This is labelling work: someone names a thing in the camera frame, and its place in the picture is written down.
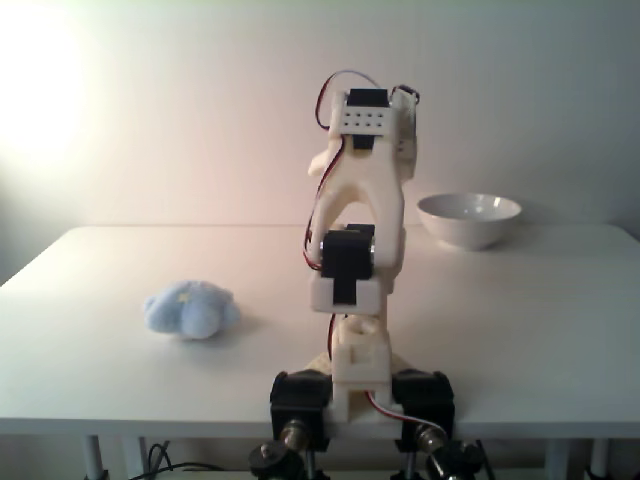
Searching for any skyblue plush doll keychain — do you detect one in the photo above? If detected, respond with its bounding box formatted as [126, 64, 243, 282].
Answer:
[143, 279, 242, 341]

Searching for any white ceramic bowl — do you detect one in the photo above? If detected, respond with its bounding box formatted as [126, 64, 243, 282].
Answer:
[417, 193, 523, 251]

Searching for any black table clamp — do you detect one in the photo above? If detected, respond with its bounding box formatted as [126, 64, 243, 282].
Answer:
[248, 369, 334, 480]
[392, 368, 494, 480]

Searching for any white table leg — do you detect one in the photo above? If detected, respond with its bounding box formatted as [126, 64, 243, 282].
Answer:
[544, 439, 569, 480]
[83, 435, 109, 480]
[586, 439, 611, 480]

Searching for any red white base cable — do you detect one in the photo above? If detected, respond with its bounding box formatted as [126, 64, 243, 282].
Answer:
[364, 389, 447, 439]

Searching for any black cable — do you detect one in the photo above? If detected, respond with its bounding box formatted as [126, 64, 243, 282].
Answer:
[141, 441, 224, 476]

